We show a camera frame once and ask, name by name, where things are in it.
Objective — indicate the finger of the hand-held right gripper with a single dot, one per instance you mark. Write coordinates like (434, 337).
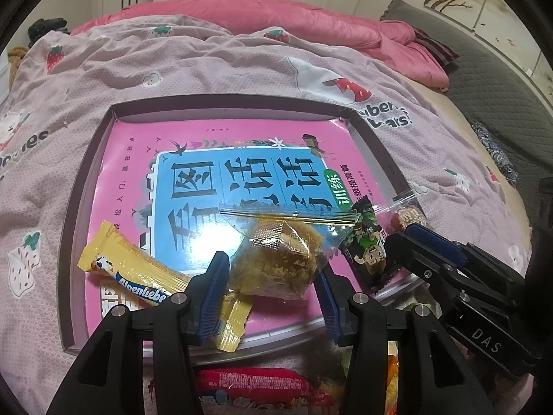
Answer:
(427, 268)
(436, 237)

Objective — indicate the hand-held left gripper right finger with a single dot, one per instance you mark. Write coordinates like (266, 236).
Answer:
(328, 311)

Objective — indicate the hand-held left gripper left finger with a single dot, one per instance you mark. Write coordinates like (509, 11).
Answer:
(211, 298)

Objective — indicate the clear packet with red candy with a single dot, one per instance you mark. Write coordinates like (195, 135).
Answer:
(401, 218)

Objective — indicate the black and green snack packet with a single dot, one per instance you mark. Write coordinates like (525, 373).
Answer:
(367, 259)

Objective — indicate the clear pastry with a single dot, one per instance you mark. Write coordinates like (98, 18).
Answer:
(276, 263)

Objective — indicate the orange cracker packet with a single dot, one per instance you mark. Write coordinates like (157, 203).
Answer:
(391, 376)

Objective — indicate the red snack packet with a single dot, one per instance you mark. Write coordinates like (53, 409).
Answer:
(250, 382)

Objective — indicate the yellow candy stick packet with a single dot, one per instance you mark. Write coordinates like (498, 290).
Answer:
(125, 263)

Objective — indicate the dark shallow cardboard box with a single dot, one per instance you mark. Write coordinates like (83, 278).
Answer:
(84, 233)

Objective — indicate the blue patterned cloth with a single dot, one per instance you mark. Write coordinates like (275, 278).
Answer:
(497, 155)

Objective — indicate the beige bed sheet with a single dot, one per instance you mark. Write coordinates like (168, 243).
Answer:
(466, 121)

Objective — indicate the pink book with blue label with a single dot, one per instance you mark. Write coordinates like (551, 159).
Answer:
(142, 173)

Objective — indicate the grey padded headboard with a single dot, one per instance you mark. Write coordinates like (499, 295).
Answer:
(484, 78)

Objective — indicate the dark striped pillow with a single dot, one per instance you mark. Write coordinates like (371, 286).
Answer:
(436, 47)

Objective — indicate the strawberry print lilac duvet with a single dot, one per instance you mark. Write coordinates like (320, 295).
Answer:
(216, 65)

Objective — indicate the pink quilt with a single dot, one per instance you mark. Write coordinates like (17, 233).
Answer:
(259, 17)

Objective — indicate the brown fuzzy cloth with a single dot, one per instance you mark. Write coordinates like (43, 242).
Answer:
(17, 56)

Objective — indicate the dark clothes pile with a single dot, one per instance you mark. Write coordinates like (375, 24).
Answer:
(45, 28)

